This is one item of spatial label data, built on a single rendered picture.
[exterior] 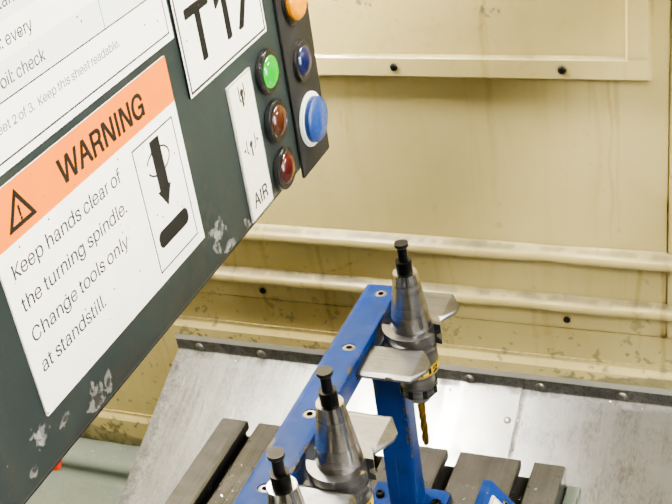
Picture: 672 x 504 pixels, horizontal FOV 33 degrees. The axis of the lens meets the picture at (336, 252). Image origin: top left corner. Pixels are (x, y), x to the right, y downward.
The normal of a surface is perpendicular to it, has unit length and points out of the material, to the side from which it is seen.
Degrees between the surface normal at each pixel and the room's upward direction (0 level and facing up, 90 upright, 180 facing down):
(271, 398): 24
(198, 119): 90
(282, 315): 90
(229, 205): 90
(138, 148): 90
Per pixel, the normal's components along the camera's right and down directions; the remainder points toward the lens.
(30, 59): 0.93, 0.07
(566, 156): -0.35, 0.52
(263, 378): -0.26, -0.57
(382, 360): -0.14, -0.85
